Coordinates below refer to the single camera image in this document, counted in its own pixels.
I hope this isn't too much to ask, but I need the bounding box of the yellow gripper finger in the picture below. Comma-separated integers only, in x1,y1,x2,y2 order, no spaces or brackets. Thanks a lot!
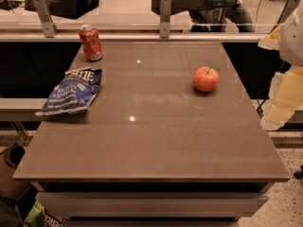
260,65,303,131
258,24,284,50

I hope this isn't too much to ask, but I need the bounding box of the red apple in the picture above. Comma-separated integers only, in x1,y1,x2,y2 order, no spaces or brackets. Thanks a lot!
193,66,219,93

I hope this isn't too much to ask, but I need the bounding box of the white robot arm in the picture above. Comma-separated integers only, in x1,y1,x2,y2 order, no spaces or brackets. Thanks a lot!
258,5,303,131

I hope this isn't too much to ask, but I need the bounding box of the red coke can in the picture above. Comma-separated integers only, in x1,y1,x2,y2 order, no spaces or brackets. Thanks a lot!
79,24,102,61

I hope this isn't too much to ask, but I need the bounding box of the person in jeans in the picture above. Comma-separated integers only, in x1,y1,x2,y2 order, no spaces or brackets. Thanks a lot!
188,0,255,32

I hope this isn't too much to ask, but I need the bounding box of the blue chip bag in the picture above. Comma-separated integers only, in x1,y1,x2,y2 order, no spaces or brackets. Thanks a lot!
35,67,102,116

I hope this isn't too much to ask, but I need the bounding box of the green snack bag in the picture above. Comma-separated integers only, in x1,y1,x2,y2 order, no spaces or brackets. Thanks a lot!
23,201,65,227

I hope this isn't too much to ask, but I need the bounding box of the brown bin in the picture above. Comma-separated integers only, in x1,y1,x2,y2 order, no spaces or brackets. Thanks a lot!
0,144,30,201

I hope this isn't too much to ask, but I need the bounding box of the black cable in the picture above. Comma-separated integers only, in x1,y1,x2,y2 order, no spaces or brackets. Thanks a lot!
255,87,272,115

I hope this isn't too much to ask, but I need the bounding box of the right metal rail bracket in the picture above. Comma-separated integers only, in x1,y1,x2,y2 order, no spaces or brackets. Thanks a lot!
273,0,301,29

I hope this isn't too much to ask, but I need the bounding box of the metal rail bracket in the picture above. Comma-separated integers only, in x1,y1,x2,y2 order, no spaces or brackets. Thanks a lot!
273,0,301,29
32,0,57,38
160,0,171,39

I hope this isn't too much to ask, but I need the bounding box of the middle metal rail bracket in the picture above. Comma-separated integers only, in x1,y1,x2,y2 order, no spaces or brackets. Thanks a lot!
160,0,171,39

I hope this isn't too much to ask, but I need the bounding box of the left metal rail bracket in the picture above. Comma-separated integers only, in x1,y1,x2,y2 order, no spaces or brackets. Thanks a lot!
32,0,57,38

